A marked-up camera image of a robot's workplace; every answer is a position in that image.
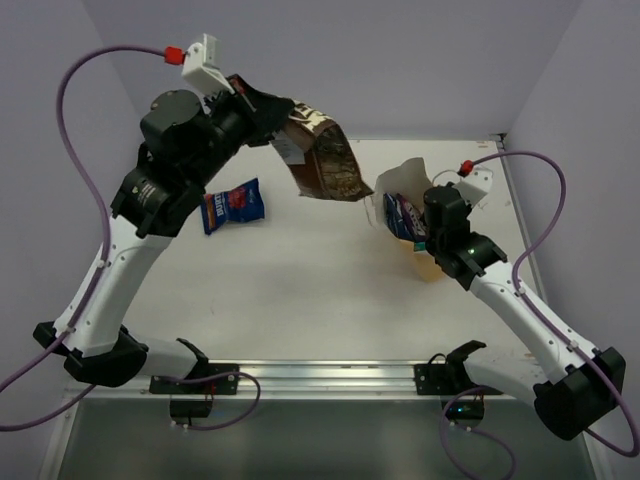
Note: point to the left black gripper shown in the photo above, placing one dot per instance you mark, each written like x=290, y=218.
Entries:
x=270, y=117

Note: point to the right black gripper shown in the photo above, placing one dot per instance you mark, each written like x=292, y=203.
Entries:
x=469, y=210

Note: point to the brown paper bag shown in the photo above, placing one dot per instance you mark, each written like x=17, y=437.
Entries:
x=410, y=179

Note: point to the dark brown snack packet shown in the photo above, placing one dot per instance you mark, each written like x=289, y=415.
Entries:
x=319, y=156

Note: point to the blue chip snack bag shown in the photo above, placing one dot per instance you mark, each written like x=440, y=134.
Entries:
x=242, y=204

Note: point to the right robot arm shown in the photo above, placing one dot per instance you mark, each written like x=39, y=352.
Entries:
x=581, y=379

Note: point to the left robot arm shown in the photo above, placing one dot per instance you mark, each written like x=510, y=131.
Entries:
x=148, y=211

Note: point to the blue white snack packet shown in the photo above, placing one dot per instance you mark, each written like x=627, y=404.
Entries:
x=403, y=219

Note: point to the right black controller box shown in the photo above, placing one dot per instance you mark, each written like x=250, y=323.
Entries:
x=469, y=411

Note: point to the black controller box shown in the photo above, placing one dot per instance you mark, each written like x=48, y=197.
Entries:
x=469, y=411
x=183, y=410

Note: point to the left black controller box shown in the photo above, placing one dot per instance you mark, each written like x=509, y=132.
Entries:
x=183, y=410

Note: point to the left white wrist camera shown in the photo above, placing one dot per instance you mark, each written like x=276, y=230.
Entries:
x=199, y=64

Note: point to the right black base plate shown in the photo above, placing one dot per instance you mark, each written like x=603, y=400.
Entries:
x=441, y=375

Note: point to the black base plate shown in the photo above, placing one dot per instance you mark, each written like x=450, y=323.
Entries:
x=441, y=375
x=207, y=379

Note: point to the aluminium mounting rail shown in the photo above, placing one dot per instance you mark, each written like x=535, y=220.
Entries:
x=502, y=373

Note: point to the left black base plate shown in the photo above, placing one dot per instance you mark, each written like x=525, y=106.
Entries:
x=207, y=379

